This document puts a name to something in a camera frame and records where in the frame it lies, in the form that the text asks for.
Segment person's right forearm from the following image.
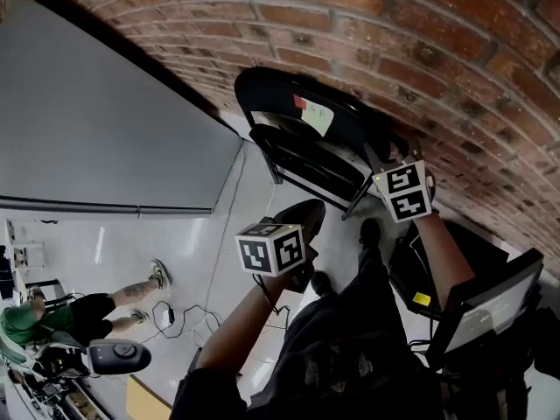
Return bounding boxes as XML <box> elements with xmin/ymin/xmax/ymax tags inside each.
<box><xmin>413</xmin><ymin>210</ymin><xmax>478</xmax><ymax>312</ymax></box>

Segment grey partition panel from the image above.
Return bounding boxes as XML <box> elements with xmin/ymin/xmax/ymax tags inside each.
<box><xmin>0</xmin><ymin>0</ymin><xmax>244</xmax><ymax>216</ymax></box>

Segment person's dark trousers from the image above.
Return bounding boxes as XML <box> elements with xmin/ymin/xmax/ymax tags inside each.
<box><xmin>283</xmin><ymin>245</ymin><xmax>412</xmax><ymax>349</ymax></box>

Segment person's right black shoe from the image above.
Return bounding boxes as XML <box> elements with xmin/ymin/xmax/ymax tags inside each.
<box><xmin>358</xmin><ymin>218</ymin><xmax>382</xmax><ymax>249</ymax></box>

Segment black monitor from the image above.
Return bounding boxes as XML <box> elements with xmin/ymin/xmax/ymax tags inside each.
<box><xmin>426</xmin><ymin>248</ymin><xmax>545</xmax><ymax>369</ymax></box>

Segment wooden table with black base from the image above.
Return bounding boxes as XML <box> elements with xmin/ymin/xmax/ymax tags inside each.
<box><xmin>126</xmin><ymin>374</ymin><xmax>174</xmax><ymax>420</ymax></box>

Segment person's black shoe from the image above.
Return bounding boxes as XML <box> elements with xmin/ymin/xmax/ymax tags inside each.
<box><xmin>310</xmin><ymin>270</ymin><xmax>334</xmax><ymax>297</ymax></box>
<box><xmin>358</xmin><ymin>218</ymin><xmax>382</xmax><ymax>249</ymax></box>

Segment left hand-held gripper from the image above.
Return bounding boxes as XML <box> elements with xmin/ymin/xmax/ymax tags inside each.
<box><xmin>234</xmin><ymin>198</ymin><xmax>327</xmax><ymax>296</ymax></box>

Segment person's left forearm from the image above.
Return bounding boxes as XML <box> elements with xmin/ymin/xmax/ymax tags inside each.
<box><xmin>192</xmin><ymin>271</ymin><xmax>292</xmax><ymax>372</ymax></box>

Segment person's black printed shirt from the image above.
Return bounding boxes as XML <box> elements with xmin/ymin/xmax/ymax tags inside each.
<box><xmin>169</xmin><ymin>330</ymin><xmax>445</xmax><ymax>420</ymax></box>

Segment yellow sticky note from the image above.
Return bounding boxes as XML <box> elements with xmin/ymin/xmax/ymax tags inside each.
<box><xmin>301</xmin><ymin>101</ymin><xmax>336</xmax><ymax>138</ymax></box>

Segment person's left black shoe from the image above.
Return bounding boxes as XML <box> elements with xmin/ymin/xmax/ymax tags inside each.
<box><xmin>310</xmin><ymin>270</ymin><xmax>334</xmax><ymax>297</ymax></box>

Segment black folding chair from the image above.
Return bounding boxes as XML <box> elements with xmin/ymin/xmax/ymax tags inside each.
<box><xmin>234</xmin><ymin>66</ymin><xmax>415</xmax><ymax>221</ymax></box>

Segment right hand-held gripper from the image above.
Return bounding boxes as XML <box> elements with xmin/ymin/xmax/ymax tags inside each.
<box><xmin>364</xmin><ymin>137</ymin><xmax>437</xmax><ymax>224</ymax></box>

